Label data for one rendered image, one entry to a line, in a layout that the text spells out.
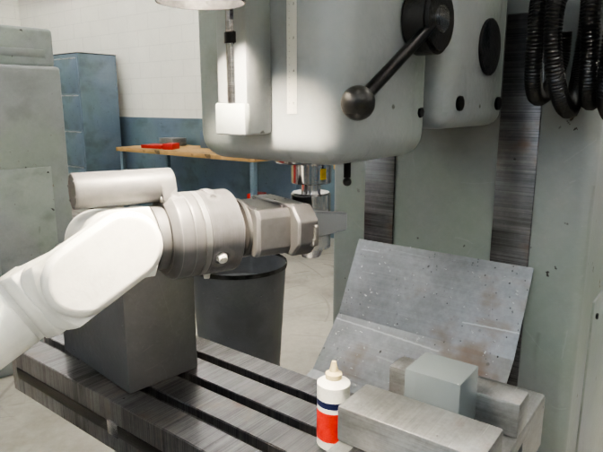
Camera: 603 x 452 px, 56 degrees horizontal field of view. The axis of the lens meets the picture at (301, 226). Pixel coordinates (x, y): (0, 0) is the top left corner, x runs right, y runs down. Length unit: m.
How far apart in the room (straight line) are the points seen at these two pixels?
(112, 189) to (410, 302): 0.60
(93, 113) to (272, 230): 7.36
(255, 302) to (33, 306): 2.09
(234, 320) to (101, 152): 5.62
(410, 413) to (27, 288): 0.37
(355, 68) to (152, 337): 0.51
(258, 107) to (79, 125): 7.35
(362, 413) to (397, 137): 0.29
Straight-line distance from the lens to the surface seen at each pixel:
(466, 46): 0.72
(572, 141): 0.91
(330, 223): 0.64
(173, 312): 0.87
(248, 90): 0.54
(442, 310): 0.97
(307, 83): 0.54
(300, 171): 0.63
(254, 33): 0.55
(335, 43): 0.53
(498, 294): 0.95
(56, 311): 0.51
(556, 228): 0.93
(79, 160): 7.97
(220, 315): 2.60
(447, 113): 0.69
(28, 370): 1.08
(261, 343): 2.68
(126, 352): 0.85
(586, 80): 0.74
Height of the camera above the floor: 1.37
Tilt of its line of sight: 12 degrees down
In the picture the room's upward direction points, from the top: straight up
